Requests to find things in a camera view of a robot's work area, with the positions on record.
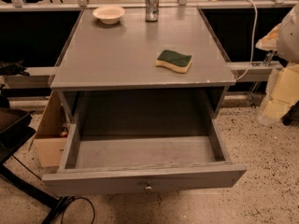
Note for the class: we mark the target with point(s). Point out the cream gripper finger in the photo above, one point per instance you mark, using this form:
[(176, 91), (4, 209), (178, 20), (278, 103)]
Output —
[(269, 41), (282, 93)]

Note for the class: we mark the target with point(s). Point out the green and yellow sponge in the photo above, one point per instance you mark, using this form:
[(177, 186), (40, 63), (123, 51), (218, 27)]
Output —
[(174, 61)]

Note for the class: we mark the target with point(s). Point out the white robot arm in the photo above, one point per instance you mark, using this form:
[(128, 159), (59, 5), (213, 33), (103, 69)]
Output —
[(288, 51)]

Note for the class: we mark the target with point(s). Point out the grey drawer cabinet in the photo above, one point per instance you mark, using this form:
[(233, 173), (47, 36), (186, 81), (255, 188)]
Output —
[(123, 56)]

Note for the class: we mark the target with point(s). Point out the metal drawer knob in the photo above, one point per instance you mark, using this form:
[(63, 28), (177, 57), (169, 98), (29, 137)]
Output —
[(148, 187)]

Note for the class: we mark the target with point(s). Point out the open grey top drawer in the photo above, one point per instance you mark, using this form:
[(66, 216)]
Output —
[(123, 139)]

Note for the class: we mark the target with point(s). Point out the silver soda can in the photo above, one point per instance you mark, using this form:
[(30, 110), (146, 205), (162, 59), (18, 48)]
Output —
[(152, 10)]

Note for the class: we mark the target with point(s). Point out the white bowl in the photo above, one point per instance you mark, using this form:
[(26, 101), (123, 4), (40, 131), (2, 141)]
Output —
[(109, 14)]

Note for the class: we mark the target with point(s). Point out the cardboard box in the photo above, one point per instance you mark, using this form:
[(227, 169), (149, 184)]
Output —
[(51, 133)]

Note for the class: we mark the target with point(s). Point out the black chair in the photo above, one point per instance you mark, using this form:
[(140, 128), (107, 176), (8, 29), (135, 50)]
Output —
[(15, 131)]

